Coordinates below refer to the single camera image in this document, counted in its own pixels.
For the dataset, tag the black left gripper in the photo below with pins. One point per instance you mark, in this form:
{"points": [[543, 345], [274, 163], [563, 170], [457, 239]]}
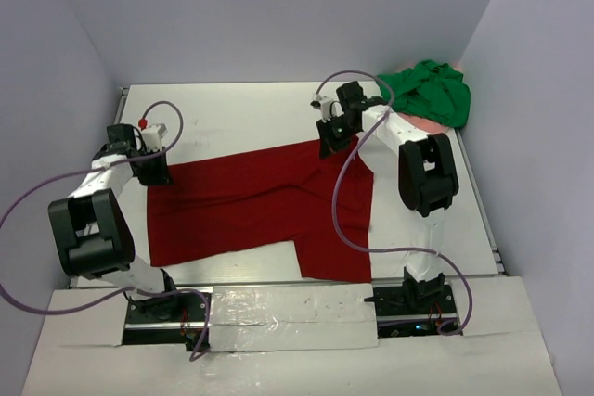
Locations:
{"points": [[151, 170]]}

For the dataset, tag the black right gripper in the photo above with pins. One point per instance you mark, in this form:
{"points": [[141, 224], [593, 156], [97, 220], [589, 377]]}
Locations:
{"points": [[334, 143]]}

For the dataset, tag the red t-shirt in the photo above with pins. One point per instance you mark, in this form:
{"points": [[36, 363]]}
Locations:
{"points": [[258, 198]]}

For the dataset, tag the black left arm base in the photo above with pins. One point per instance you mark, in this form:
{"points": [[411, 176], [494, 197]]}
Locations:
{"points": [[176, 320]]}

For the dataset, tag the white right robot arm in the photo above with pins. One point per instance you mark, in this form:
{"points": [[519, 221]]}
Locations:
{"points": [[426, 175]]}

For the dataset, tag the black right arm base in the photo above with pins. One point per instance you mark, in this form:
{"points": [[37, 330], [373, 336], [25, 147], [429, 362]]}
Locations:
{"points": [[398, 318]]}

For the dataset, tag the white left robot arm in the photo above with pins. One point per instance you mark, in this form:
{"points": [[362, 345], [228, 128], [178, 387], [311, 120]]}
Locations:
{"points": [[92, 237]]}

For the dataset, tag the pink t-shirt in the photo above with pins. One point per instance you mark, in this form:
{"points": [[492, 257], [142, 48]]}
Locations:
{"points": [[427, 122]]}

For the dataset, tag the green t-shirt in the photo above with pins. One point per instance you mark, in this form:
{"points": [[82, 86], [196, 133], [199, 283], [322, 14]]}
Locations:
{"points": [[429, 90]]}

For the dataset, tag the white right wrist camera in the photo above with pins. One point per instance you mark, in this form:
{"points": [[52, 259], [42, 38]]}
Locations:
{"points": [[325, 105]]}

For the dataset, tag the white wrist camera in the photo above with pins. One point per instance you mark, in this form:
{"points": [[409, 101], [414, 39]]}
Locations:
{"points": [[152, 135], [325, 105]]}

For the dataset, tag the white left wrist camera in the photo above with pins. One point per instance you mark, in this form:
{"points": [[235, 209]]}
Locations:
{"points": [[152, 135]]}

